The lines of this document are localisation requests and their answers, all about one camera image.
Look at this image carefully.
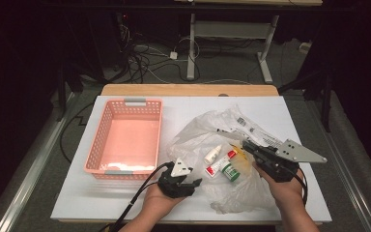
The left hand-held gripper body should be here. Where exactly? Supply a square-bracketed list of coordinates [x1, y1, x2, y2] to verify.
[157, 157, 197, 199]

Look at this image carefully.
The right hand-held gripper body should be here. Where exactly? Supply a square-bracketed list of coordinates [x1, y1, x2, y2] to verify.
[253, 138, 328, 183]

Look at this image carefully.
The small white dropper bottle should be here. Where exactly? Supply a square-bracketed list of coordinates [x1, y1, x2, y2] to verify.
[203, 144, 223, 164]

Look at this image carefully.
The red white toothpaste tube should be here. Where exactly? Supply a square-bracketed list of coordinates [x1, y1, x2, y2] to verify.
[205, 149, 239, 178]

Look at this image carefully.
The green white bottle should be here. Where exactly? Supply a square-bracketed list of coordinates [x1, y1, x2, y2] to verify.
[221, 162, 242, 183]

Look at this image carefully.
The clear plastic bag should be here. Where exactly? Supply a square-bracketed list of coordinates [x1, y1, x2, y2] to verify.
[166, 104, 299, 216]

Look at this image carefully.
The pink plastic basket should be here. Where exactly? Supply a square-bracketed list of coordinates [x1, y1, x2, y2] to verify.
[83, 98, 164, 181]

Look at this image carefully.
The person's left hand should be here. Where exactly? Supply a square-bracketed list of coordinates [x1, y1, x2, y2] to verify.
[141, 184, 187, 220]

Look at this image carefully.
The person's right hand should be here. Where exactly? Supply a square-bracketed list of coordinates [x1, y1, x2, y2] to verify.
[252, 162, 304, 211]

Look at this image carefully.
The white board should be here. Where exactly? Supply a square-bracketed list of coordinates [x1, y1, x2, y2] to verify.
[50, 95, 332, 224]

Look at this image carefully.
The black stand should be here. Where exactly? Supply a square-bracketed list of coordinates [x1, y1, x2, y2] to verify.
[278, 71, 332, 133]
[56, 62, 78, 123]

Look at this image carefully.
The light desk top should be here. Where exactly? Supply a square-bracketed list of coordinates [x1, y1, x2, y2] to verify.
[173, 0, 323, 7]

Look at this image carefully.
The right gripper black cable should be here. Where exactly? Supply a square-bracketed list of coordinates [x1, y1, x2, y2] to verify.
[294, 168, 309, 207]

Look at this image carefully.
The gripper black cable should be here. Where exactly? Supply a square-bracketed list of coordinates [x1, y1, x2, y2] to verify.
[294, 168, 309, 207]
[109, 161, 175, 232]

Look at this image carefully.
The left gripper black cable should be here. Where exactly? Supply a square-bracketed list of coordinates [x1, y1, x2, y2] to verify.
[109, 161, 175, 232]

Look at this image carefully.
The metal floor rail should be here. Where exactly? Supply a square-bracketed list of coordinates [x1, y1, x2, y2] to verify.
[0, 93, 78, 232]
[305, 96, 371, 232]

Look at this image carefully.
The tangle of floor cables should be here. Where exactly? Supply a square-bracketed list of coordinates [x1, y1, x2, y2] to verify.
[117, 23, 204, 85]

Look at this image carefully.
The white desk frame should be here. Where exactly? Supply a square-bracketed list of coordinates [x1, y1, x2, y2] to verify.
[186, 13, 280, 84]

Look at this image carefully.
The black floor cable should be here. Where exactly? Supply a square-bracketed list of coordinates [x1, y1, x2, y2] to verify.
[59, 101, 95, 164]

